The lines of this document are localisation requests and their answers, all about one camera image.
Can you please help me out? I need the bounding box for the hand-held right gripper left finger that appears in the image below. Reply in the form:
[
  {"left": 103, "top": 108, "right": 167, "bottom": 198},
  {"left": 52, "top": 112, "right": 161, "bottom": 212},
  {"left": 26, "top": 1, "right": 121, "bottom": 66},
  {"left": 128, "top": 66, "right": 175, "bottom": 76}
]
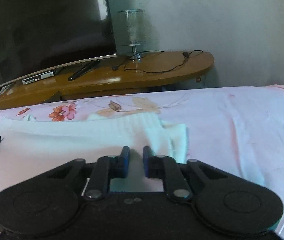
[{"left": 39, "top": 145, "right": 131, "bottom": 200}]

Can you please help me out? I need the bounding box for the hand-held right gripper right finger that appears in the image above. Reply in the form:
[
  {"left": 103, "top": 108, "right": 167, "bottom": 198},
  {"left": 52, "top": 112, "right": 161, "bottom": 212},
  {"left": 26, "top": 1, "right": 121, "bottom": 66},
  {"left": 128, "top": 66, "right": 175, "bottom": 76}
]
[{"left": 143, "top": 145, "right": 231, "bottom": 202}]

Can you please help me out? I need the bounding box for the white knit sweater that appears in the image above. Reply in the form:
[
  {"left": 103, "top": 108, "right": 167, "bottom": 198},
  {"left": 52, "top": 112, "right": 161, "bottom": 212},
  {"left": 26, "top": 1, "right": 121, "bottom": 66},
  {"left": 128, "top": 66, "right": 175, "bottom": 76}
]
[{"left": 0, "top": 112, "right": 268, "bottom": 238}]

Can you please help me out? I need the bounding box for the silver set-top box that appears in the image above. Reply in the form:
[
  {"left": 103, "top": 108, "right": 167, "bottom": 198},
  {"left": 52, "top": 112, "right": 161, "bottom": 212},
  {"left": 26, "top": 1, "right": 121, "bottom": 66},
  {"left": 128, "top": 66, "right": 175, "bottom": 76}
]
[{"left": 22, "top": 70, "right": 57, "bottom": 85}]

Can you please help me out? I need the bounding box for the wooden television cabinet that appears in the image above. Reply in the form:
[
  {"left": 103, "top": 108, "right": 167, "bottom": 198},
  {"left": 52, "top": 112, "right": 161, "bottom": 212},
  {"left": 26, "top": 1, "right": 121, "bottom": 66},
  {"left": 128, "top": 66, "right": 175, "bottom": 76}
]
[{"left": 0, "top": 51, "right": 215, "bottom": 111}]

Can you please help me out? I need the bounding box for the pink floral bed sheet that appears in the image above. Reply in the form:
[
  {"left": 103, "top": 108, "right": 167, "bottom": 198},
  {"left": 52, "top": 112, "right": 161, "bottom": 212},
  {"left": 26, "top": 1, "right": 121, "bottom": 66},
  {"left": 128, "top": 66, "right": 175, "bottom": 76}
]
[{"left": 0, "top": 83, "right": 284, "bottom": 240}]

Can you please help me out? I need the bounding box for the black curved television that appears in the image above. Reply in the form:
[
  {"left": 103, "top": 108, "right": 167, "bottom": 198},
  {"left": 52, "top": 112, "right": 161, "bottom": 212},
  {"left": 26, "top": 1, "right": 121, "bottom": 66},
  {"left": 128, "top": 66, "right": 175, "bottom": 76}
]
[{"left": 0, "top": 0, "right": 118, "bottom": 91}]

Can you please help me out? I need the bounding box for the clear glass table lamp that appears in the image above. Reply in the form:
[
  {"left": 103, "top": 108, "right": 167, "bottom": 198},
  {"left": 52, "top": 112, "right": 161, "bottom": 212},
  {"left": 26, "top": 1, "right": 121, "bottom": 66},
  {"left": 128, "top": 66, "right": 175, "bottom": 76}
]
[{"left": 117, "top": 9, "right": 147, "bottom": 61}]

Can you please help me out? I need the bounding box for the black power cable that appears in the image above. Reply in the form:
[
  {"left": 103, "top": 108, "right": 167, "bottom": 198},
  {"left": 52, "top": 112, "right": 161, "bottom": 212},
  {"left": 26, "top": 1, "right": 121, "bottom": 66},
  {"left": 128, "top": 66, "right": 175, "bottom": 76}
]
[{"left": 112, "top": 50, "right": 204, "bottom": 74}]

